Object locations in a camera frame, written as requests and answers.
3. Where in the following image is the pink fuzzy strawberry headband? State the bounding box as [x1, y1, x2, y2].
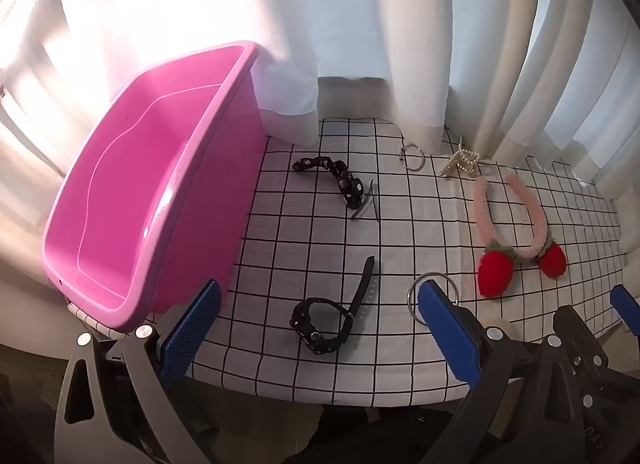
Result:
[472, 171, 568, 300]

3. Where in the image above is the dark metal hair pin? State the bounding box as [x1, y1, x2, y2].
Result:
[350, 179, 381, 221]

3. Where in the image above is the white sheer curtain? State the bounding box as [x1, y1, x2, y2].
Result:
[0, 0, 391, 145]

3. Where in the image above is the small silver ring with clasp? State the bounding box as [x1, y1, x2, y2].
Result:
[399, 143, 427, 172]

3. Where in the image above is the large silver bangle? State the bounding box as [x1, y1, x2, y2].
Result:
[406, 271, 460, 317]

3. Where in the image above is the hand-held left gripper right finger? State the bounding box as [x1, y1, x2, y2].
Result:
[417, 279, 587, 464]

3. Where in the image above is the pink plastic tub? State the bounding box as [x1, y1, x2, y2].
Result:
[41, 40, 266, 332]

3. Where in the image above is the white black grid cloth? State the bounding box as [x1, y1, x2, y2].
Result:
[65, 117, 628, 405]

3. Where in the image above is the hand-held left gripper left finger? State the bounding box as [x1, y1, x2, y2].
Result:
[54, 279, 223, 464]

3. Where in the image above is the pearl hair claw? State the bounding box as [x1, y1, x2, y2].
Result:
[439, 135, 480, 179]

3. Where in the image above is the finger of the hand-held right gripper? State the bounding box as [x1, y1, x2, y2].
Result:
[610, 284, 640, 341]
[552, 304, 623, 380]

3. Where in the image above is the black wrist watch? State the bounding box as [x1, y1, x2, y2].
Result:
[290, 255, 376, 356]

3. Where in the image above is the black printed fabric strap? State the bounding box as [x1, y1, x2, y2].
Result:
[291, 157, 365, 210]

